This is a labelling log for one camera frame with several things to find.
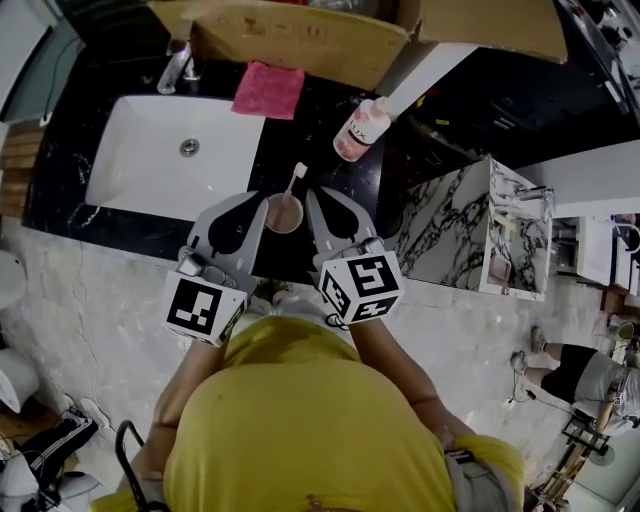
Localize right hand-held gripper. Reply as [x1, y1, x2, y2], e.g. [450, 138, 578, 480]
[305, 186, 404, 326]

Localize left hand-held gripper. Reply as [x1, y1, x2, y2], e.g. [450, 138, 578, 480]
[161, 191, 272, 348]

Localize pink cup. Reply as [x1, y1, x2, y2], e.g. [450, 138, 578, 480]
[264, 193, 306, 236]

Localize white toothbrush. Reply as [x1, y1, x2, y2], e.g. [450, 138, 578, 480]
[281, 161, 308, 207]

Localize person's left forearm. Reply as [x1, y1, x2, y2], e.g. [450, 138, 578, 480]
[152, 338, 227, 432]

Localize person's right forearm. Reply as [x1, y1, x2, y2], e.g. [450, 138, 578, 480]
[346, 308, 454, 441]

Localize pink soap bottle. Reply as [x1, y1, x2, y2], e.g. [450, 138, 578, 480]
[332, 96, 402, 164]

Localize white sink basin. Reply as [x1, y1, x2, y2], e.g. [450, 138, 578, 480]
[84, 94, 267, 222]

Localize white marble cabinet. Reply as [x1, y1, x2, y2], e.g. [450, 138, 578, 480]
[393, 154, 554, 302]

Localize pink cloth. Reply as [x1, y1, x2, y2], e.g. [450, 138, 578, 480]
[230, 60, 307, 122]

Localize white board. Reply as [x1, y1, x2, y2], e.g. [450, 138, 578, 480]
[374, 41, 482, 122]

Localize chrome faucet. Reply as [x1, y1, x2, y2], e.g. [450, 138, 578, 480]
[156, 39, 202, 96]

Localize large cardboard box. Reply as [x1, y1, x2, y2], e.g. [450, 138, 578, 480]
[148, 0, 417, 92]

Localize small chrome tap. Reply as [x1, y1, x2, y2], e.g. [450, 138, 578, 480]
[514, 184, 556, 217]

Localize yellow shirt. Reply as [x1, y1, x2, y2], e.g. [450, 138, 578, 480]
[89, 314, 527, 512]

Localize wooden slat panel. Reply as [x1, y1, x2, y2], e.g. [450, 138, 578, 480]
[0, 121, 45, 220]

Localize cardboard sheet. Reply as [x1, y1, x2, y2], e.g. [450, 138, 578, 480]
[414, 0, 569, 65]

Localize white square washbasin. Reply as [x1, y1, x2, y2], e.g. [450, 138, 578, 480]
[574, 213, 640, 297]

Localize black striped garment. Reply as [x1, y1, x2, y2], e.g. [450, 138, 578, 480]
[0, 407, 101, 512]

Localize grey shorts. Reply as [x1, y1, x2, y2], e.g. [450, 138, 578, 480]
[443, 448, 522, 512]

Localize black cable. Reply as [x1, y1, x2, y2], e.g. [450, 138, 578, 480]
[114, 419, 157, 512]

